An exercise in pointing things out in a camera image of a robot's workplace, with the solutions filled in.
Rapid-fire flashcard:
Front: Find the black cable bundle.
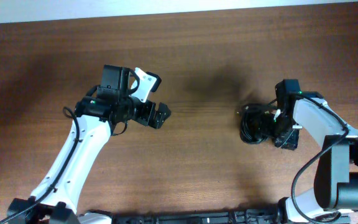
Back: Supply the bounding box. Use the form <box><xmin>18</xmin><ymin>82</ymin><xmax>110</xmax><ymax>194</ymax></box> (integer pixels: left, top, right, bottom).
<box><xmin>236</xmin><ymin>98</ymin><xmax>280</xmax><ymax>145</ymax></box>

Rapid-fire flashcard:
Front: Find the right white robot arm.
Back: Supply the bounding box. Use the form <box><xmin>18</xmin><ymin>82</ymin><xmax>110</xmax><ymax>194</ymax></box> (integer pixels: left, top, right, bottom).
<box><xmin>273</xmin><ymin>80</ymin><xmax>358</xmax><ymax>223</ymax></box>

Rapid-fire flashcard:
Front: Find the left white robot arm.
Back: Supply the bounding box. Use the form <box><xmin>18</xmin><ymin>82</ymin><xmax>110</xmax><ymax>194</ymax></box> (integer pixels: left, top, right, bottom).
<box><xmin>2</xmin><ymin>65</ymin><xmax>171</xmax><ymax>223</ymax></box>

